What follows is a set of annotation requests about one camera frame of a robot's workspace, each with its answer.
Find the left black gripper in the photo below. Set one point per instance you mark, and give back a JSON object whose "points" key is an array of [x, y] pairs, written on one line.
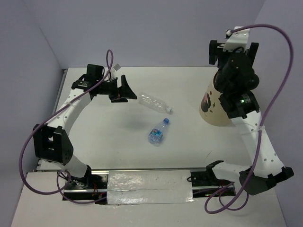
{"points": [[122, 97]]}

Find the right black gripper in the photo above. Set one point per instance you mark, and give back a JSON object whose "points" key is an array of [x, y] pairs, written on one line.
{"points": [[214, 53]]}

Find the small bottle blue cap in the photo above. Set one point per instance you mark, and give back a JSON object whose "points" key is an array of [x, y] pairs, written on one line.
{"points": [[157, 134]]}

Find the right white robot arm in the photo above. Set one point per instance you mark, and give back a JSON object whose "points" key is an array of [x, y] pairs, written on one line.
{"points": [[229, 100]]}

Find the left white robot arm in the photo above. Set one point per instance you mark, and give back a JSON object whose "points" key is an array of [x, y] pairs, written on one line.
{"points": [[51, 141]]}

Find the beige cat bin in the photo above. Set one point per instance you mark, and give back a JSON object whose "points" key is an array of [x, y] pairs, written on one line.
{"points": [[210, 107]]}

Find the clear bottle white cap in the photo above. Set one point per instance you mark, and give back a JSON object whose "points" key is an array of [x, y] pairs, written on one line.
{"points": [[154, 103]]}

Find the silver foil base cover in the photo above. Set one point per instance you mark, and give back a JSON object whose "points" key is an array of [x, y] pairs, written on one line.
{"points": [[149, 187]]}

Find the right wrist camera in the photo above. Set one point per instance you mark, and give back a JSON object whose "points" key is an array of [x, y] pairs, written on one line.
{"points": [[236, 39]]}

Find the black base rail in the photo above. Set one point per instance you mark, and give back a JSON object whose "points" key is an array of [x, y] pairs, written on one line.
{"points": [[202, 186]]}

